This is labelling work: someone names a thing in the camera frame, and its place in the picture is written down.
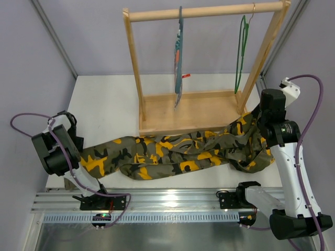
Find blue plastic hanger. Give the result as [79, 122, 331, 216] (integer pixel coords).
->
[174, 6, 184, 94]

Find green wire hanger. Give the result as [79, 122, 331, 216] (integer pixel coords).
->
[234, 3, 255, 94]

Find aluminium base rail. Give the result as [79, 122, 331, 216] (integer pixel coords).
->
[30, 188, 235, 213]

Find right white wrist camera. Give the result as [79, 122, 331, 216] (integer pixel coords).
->
[280, 77, 301, 108]

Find camouflage yellow green trousers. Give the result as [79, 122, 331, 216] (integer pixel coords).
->
[80, 110, 275, 180]

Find wooden clothes rack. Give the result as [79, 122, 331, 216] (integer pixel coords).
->
[122, 1, 291, 135]

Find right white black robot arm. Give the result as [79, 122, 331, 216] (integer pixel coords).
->
[236, 89, 333, 240]

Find patterned folded garment on hanger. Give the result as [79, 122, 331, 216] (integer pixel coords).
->
[174, 28, 183, 110]

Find slotted grey cable duct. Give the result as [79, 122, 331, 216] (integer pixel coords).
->
[42, 211, 240, 224]

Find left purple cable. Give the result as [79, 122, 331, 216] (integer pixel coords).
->
[10, 112, 131, 231]

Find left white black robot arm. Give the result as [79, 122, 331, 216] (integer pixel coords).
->
[31, 111, 110, 211]

